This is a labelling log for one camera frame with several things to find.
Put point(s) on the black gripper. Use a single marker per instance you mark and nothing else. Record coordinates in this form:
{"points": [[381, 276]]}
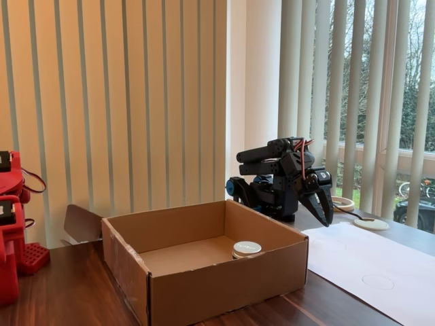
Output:
{"points": [[313, 197]]}

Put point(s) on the small round silver tin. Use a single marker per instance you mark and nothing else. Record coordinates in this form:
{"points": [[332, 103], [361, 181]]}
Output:
{"points": [[247, 249]]}

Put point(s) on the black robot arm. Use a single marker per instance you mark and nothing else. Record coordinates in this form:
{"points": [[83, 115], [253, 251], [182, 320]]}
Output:
{"points": [[265, 163]]}

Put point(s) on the red robot arm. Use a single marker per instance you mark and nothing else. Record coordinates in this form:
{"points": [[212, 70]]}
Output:
{"points": [[8, 237]]}

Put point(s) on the open brown cardboard box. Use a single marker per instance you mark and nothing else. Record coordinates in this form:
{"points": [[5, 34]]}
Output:
{"points": [[204, 295]]}

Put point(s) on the cream masking tape roll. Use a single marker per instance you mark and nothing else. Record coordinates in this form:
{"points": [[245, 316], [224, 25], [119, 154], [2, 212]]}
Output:
{"points": [[343, 209]]}

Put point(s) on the round white desk grommet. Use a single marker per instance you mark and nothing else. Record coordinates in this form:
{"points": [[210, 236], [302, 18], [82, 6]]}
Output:
{"points": [[377, 226]]}

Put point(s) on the white paper sheet with circles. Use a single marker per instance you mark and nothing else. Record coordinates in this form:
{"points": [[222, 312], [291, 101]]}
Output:
{"points": [[357, 258]]}

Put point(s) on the black parked car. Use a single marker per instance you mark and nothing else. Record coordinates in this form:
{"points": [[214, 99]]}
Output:
{"points": [[401, 210]]}

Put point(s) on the cream vertical blinds, window set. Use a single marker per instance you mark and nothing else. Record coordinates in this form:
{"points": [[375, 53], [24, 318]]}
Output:
{"points": [[370, 102]]}

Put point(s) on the cream vertical blinds, wide set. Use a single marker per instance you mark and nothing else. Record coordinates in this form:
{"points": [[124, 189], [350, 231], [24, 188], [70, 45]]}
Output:
{"points": [[102, 102]]}

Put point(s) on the red perforated clamp block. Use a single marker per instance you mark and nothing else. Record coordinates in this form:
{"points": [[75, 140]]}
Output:
{"points": [[34, 258]]}

